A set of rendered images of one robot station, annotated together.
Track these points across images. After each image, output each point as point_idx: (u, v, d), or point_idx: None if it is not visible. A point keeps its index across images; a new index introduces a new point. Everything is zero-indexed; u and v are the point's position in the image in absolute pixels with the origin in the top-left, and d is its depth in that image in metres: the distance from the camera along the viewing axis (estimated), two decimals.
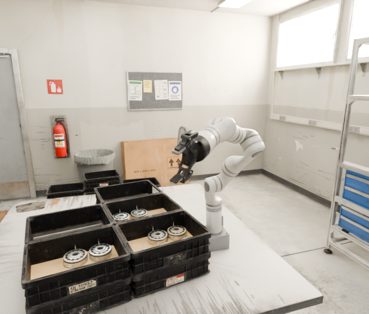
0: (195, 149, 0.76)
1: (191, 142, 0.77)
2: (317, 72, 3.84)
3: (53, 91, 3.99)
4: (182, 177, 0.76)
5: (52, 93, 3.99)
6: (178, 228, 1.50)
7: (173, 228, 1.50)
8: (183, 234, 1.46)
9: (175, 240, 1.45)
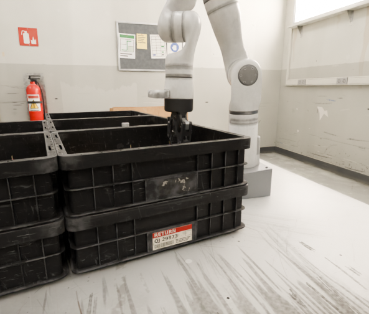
0: None
1: None
2: (348, 17, 3.13)
3: (27, 42, 3.28)
4: None
5: (25, 44, 3.27)
6: None
7: None
8: None
9: None
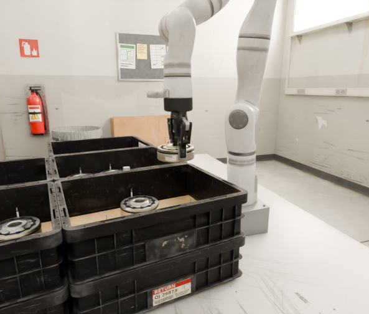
0: None
1: (183, 121, 0.70)
2: (347, 28, 3.15)
3: (27, 53, 3.30)
4: None
5: (25, 55, 3.30)
6: None
7: (170, 144, 0.78)
8: (188, 152, 0.74)
9: (174, 162, 0.73)
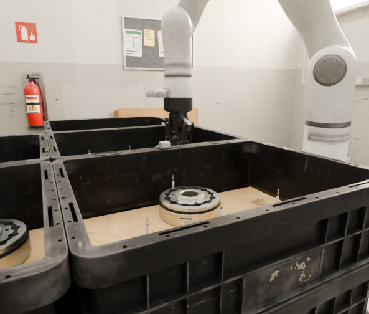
0: None
1: (183, 121, 0.70)
2: None
3: (25, 38, 3.01)
4: None
5: (23, 40, 3.01)
6: None
7: None
8: None
9: None
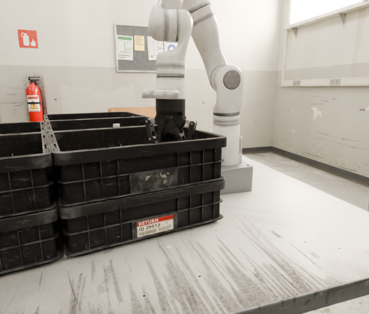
0: None
1: (183, 122, 0.70)
2: (341, 19, 3.20)
3: (26, 44, 3.35)
4: None
5: (25, 46, 3.35)
6: None
7: None
8: None
9: None
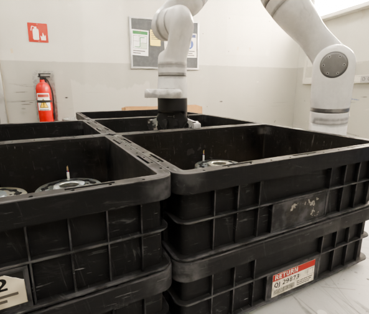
0: None
1: (185, 121, 0.70)
2: None
3: (36, 38, 3.12)
4: None
5: (34, 40, 3.12)
6: None
7: None
8: None
9: None
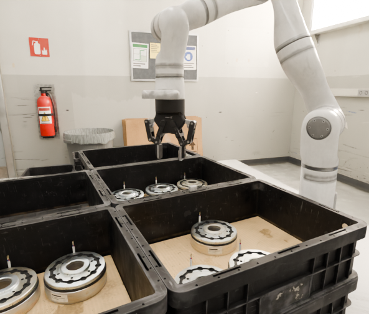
0: None
1: (183, 122, 0.70)
2: None
3: (37, 53, 3.16)
4: (162, 146, 0.75)
5: (35, 55, 3.16)
6: (195, 180, 0.94)
7: (187, 181, 0.93)
8: None
9: None
